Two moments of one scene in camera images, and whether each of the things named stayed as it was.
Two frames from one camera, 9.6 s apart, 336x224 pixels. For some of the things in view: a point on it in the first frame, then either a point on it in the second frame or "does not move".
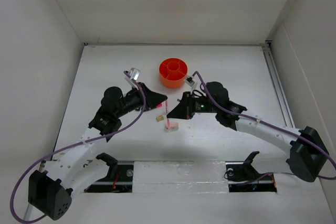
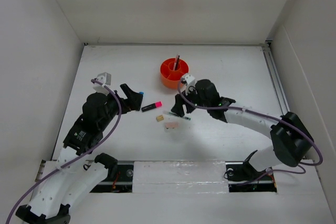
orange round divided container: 173,72 does not move
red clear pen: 168,124 -> 175,63
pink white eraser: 173,127 does not move
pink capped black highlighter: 156,106 does not move
